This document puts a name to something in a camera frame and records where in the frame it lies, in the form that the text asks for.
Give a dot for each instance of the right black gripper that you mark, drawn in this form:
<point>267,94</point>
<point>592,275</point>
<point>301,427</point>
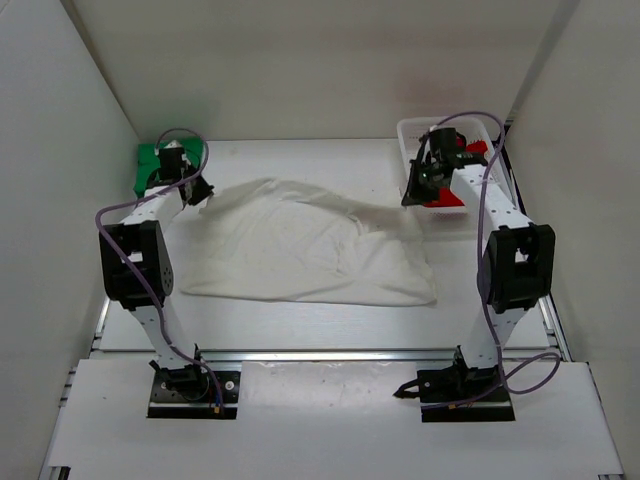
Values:
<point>416,195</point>

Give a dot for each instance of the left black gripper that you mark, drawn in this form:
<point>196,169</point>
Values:
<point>203,192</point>

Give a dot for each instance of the green t shirt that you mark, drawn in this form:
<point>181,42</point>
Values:
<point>148,163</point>

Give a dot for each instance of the white t shirt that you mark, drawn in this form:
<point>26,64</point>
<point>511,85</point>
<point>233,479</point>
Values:
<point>287,241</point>

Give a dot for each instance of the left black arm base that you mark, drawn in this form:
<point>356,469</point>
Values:
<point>190,393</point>

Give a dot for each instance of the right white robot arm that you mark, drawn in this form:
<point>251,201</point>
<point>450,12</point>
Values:
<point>516,254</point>

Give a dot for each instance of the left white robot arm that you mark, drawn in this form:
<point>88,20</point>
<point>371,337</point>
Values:
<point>136,266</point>

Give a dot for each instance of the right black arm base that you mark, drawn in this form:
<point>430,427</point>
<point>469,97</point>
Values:
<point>459,394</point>

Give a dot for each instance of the red t shirt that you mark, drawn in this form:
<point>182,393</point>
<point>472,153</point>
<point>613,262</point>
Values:
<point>438,167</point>

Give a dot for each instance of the white plastic basket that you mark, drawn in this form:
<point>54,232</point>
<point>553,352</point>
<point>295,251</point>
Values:
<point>474,129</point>

